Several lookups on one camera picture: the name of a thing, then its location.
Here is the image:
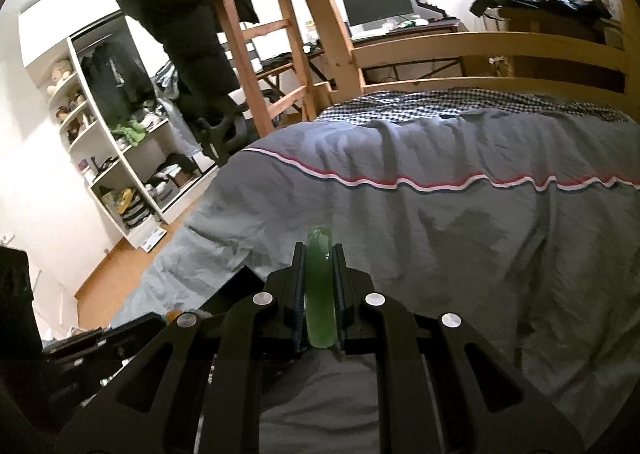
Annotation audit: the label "wooden cabinet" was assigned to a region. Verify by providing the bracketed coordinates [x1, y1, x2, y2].
[492, 6, 627, 91]

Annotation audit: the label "grey blanket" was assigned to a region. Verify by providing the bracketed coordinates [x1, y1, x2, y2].
[107, 106, 640, 454]

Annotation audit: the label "black hanging coat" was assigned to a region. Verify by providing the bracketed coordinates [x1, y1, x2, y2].
[110, 0, 260, 107]

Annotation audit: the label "white shelf unit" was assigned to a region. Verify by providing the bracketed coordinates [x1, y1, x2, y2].
[19, 14, 222, 251]

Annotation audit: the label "light blue jacket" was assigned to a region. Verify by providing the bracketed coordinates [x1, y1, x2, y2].
[152, 60, 203, 157]

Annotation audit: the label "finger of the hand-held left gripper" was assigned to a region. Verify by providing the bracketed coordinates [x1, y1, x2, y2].
[42, 312, 169, 387]

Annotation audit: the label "black office chair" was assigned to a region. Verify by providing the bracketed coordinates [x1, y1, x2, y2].
[192, 88, 283, 167]

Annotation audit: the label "wooden bed frame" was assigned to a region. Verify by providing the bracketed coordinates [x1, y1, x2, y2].
[275, 0, 640, 107]

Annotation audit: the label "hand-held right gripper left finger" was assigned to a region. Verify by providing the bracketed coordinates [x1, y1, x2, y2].
[55, 242, 307, 454]

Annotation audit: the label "green cloth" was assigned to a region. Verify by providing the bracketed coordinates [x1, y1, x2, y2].
[111, 120, 147, 146]

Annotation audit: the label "desk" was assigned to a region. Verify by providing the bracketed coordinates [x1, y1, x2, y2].
[250, 16, 471, 85]

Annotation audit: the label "dark hanging clothes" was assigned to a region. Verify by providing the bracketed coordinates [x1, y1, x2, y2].
[80, 41, 157, 126]

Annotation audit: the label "wooden ladder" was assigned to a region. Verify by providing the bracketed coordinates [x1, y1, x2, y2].
[204, 0, 328, 137]

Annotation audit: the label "black jewelry box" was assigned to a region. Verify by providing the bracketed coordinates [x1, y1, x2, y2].
[167, 264, 273, 324]

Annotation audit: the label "checkered bed sheet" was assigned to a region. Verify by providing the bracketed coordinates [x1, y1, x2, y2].
[314, 88, 638, 124]

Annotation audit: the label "green jade bangle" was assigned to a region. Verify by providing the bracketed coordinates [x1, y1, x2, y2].
[305, 226, 334, 351]

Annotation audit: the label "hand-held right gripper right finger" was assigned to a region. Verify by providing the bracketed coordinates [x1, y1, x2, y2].
[333, 243, 584, 454]

